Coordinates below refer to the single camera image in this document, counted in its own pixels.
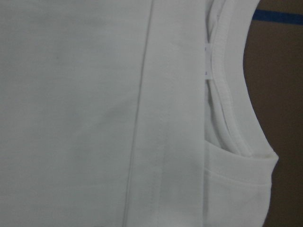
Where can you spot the white long-sleeve printed shirt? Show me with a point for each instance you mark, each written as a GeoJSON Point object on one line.
{"type": "Point", "coordinates": [129, 113]}

